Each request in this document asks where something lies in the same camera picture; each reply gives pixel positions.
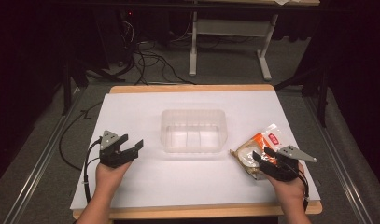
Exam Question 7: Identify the clear orange snack packet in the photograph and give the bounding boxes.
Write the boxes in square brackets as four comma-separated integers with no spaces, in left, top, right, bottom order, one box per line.
[229,122,284,180]

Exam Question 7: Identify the black floor cables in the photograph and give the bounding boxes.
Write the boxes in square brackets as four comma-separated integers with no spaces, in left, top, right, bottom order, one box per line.
[120,20,196,86]

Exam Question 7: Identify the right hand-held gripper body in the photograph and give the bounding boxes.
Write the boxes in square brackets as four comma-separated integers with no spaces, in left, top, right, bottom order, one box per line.
[260,145,318,182]

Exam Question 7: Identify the person's right hand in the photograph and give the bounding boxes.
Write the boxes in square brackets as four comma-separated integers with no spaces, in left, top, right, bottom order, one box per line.
[264,161,306,203]

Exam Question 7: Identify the white table cover sheet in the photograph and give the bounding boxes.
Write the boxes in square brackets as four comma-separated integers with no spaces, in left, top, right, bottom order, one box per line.
[69,91,321,211]

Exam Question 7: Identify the black metal stand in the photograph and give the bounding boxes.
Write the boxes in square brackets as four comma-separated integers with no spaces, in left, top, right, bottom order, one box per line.
[61,6,135,116]
[274,36,331,129]

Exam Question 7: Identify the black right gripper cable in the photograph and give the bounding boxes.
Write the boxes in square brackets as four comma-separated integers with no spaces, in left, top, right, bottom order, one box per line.
[289,164,311,213]

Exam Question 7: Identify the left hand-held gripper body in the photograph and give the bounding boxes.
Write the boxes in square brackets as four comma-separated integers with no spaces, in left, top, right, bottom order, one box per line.
[98,130,139,169]

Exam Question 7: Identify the wooden table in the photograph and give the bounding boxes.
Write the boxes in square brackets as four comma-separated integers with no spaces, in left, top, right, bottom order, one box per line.
[72,83,323,220]

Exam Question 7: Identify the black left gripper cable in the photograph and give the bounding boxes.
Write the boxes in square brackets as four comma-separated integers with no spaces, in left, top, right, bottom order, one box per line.
[58,101,104,204]

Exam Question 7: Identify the clear plastic container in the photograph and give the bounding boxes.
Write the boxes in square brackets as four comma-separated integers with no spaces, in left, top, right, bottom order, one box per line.
[160,108,228,154]

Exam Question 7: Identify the person's left hand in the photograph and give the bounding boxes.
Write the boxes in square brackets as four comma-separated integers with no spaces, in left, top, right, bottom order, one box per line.
[94,161,134,194]

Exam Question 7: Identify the white metal desk frame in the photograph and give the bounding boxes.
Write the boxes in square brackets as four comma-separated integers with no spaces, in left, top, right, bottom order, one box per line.
[188,10,279,82]

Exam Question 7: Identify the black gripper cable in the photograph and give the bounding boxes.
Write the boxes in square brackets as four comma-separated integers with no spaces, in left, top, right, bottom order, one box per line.
[289,164,311,213]
[58,101,104,204]

